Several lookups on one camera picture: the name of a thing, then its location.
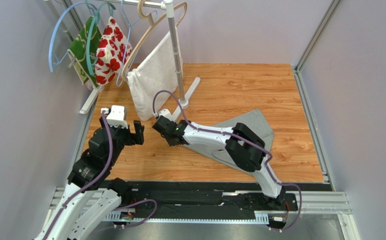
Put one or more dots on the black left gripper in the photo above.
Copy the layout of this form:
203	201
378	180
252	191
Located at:
139	129

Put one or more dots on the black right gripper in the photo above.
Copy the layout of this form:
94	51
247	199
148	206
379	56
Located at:
162	127

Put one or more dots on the grey cloth napkin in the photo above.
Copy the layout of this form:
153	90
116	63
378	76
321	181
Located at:
252	126

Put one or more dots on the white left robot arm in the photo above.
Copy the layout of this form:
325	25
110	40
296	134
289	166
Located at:
87	175

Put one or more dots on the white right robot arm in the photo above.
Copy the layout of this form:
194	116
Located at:
245	148

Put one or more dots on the white clothes rack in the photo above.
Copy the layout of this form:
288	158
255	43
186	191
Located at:
184	95

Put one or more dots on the white towel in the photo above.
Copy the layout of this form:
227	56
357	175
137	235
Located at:
155	73

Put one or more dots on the red floral white cloth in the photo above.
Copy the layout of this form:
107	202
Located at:
108	54

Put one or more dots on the green patterned cloth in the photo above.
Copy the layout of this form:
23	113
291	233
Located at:
77	50

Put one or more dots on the beige wooden hanger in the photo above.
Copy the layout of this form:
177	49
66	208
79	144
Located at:
170	8

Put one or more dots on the light blue hanger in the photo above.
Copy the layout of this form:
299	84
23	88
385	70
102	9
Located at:
56	36

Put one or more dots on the teal hanger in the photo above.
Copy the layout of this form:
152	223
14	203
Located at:
96	17

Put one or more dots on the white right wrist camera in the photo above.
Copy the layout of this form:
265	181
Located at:
163	113

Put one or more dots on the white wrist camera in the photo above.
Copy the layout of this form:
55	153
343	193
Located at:
163	113
116	116

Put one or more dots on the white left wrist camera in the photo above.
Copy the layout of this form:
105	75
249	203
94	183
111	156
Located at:
116	116

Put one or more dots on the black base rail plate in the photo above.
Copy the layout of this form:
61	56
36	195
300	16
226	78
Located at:
205	200

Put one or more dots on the blue wire hanger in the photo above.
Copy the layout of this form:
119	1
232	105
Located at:
147	11

